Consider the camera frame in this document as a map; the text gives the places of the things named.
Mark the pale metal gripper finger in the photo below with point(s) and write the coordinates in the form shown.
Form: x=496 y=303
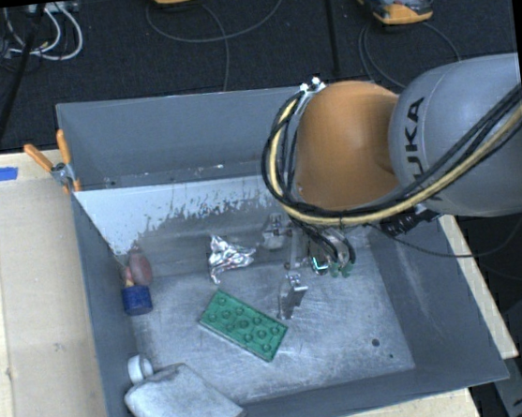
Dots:
x=292 y=295
x=274 y=233

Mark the crumpled silver foil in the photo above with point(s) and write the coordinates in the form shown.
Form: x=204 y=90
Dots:
x=225 y=254

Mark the dark green flat block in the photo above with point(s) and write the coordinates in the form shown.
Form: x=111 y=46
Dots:
x=243 y=325

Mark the grey metal bin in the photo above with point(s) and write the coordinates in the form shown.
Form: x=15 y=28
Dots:
x=344 y=343

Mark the red-brown oval toy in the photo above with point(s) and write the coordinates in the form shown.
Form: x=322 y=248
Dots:
x=140 y=267

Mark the blue cylindrical cap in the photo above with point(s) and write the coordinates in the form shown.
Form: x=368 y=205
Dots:
x=136 y=299

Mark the white plastic bottle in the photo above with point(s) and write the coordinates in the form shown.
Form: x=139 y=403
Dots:
x=181 y=406

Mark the pale brown flat board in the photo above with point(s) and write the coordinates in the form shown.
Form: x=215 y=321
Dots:
x=44 y=324

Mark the black cylinder on white bracket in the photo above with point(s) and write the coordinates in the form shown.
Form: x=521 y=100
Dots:
x=404 y=223

